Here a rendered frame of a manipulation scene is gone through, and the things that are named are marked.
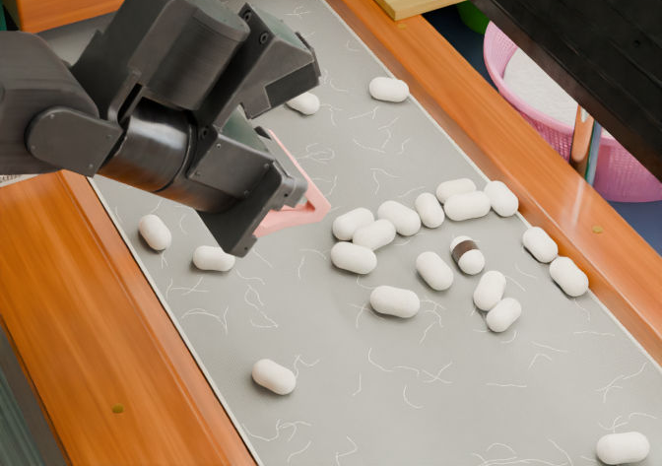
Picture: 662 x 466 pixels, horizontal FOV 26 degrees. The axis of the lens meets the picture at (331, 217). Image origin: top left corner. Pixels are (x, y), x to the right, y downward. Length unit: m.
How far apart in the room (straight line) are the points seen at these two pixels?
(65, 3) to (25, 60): 0.47
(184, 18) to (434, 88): 0.46
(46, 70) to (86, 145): 0.05
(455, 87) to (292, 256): 0.24
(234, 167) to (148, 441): 0.20
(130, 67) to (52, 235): 0.32
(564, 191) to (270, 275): 0.25
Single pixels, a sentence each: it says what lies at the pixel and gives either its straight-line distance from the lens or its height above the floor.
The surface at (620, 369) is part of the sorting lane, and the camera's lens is 1.08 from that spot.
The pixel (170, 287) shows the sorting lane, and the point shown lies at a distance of 1.12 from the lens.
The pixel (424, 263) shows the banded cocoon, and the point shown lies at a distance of 1.11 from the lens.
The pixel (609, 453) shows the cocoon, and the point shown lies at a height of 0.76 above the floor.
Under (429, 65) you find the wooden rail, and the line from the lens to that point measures 1.30.
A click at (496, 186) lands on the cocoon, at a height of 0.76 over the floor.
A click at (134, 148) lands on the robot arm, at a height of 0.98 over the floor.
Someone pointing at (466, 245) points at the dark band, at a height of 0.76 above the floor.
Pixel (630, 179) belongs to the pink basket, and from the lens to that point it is 1.28.
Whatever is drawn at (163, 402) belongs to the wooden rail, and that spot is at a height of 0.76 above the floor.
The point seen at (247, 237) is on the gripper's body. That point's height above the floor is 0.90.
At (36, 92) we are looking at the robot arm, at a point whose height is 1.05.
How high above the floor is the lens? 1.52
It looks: 42 degrees down
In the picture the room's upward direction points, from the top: straight up
